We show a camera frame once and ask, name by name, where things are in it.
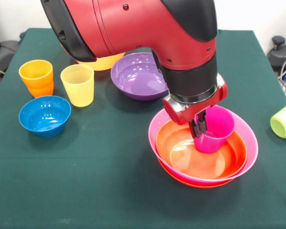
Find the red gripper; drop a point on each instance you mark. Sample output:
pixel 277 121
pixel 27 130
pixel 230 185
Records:
pixel 190 112

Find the purple plastic cup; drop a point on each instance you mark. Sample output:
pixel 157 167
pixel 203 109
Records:
pixel 219 128

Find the red plastic bowl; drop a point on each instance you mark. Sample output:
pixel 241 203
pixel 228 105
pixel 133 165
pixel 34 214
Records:
pixel 195 184
pixel 176 148

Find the large pink plastic bowl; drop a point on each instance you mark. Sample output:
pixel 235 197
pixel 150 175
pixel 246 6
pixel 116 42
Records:
pixel 251 145

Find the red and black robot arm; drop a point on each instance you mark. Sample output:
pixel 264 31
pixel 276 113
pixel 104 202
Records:
pixel 138 26

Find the purple plastic bowl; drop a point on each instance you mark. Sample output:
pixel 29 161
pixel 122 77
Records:
pixel 138 78

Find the lime green plastic cup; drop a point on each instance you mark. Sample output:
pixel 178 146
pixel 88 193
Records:
pixel 283 124

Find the large orange plastic bowl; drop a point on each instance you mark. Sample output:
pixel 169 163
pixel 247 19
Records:
pixel 102 63

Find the dark green table cloth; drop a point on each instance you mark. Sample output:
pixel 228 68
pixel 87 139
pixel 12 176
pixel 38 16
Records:
pixel 85 179

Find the yellow plastic cup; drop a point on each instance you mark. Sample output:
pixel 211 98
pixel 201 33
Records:
pixel 78 93

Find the small blue plastic bowl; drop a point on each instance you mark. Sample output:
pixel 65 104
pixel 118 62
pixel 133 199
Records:
pixel 44 117

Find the orange plastic cup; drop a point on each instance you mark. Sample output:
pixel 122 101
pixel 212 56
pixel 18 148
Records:
pixel 41 91
pixel 35 71

